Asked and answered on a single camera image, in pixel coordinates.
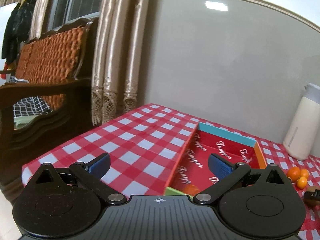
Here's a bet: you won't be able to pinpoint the beige satin curtain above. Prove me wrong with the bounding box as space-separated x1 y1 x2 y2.
30 0 153 127

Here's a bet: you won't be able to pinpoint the brown kiwi fruit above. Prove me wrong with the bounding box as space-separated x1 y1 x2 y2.
303 186 320 206

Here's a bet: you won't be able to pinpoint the red white checkered tablecloth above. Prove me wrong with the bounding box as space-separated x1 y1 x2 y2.
21 102 320 240

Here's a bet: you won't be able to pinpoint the orange mandarin in box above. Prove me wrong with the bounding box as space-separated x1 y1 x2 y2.
182 184 200 196

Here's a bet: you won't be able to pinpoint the orange mandarin by jug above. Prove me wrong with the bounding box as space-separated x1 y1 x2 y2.
300 168 309 179

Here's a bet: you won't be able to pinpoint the dark orange mandarin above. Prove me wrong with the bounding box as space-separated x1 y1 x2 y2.
286 166 301 183

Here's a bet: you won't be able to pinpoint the black white checked cloth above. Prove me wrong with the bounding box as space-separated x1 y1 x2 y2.
13 96 52 118

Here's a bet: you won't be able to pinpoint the wooden sofa orange cushion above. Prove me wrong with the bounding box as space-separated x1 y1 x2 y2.
1 18 98 203

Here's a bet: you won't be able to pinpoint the colourful cardboard box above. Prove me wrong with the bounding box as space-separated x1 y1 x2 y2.
164 122 267 195

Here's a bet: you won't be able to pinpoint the cream grey thermos jug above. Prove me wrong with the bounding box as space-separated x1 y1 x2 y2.
283 83 320 160

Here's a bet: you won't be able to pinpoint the dark hanging clothes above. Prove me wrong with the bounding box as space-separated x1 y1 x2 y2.
2 0 36 64

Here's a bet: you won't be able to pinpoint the small front orange mandarin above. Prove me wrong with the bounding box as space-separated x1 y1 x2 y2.
296 176 308 190

